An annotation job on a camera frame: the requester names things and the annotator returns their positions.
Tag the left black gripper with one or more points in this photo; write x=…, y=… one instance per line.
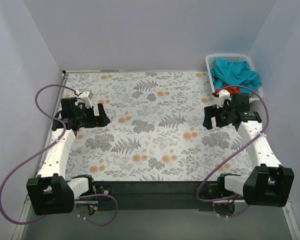
x=95, y=119

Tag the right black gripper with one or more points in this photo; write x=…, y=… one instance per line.
x=215, y=116

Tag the teal t shirt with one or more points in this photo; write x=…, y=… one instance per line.
x=234, y=73

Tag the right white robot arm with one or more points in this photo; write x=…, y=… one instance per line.
x=269, y=183

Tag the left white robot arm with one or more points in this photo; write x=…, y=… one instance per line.
x=49, y=192

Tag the orange t shirt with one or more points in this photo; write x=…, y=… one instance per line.
x=231, y=90

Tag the white plastic basket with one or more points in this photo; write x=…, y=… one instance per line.
x=232, y=57

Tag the floral table mat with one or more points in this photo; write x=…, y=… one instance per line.
x=156, y=130

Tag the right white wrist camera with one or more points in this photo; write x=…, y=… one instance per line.
x=222, y=96

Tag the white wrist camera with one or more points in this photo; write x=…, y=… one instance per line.
x=222, y=96
x=83, y=99

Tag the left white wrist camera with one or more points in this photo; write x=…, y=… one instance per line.
x=83, y=99

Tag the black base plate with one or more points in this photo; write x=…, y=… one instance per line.
x=155, y=195

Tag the aluminium frame rail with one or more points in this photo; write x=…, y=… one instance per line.
x=19, y=229

